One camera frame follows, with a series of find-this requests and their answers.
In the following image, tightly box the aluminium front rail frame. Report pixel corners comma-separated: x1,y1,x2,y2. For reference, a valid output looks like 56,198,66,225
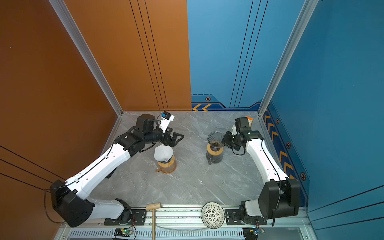
54,205,317,240

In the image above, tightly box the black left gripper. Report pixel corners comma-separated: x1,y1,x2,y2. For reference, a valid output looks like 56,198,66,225
144,126,185,147

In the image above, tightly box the white paper coffee filter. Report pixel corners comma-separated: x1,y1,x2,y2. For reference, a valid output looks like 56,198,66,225
154,145,174,164

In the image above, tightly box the wooden ring holder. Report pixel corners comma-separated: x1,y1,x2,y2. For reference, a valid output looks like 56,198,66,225
158,158,175,168
207,144,224,156

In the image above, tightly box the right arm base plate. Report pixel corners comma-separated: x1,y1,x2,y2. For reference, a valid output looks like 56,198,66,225
225,209,267,226

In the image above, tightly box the wooden mallet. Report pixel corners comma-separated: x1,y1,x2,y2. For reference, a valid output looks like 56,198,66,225
146,203,162,240

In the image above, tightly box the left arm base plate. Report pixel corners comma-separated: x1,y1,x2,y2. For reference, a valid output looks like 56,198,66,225
104,209,147,226

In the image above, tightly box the right green circuit board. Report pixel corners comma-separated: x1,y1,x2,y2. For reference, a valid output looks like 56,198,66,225
243,228,265,240

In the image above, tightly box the left aluminium corner post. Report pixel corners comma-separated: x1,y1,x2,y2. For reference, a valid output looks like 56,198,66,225
49,0,123,117

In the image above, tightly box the grey glass pitcher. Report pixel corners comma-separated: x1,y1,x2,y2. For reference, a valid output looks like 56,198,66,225
206,152,223,165

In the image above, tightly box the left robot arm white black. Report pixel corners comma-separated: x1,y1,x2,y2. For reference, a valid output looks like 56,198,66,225
50,112,184,228

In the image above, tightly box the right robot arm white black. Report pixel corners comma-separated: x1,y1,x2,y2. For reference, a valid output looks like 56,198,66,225
222,131,301,224

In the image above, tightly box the orange glass carafe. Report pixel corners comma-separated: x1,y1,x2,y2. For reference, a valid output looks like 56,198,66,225
156,163,177,174

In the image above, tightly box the left green circuit board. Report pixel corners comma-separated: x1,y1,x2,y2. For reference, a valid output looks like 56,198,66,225
114,228,135,240

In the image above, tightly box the white woven trivet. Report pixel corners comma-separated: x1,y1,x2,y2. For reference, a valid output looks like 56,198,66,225
201,202,226,229

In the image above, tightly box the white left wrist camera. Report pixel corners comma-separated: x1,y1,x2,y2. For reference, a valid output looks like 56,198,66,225
160,111,175,133

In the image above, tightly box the green circuit board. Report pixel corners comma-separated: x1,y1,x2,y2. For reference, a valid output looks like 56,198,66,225
243,228,265,240
114,228,135,240

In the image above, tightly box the aluminium corner post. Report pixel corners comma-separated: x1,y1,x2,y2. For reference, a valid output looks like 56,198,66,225
49,0,123,117
258,0,319,117

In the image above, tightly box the grey glass dripper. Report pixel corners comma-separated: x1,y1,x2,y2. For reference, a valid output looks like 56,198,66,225
208,131,224,149

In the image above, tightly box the right aluminium corner post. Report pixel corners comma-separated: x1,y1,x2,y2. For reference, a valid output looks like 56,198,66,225
258,0,319,117

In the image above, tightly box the coffee filter pack orange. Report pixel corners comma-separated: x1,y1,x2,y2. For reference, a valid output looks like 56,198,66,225
246,116,254,127

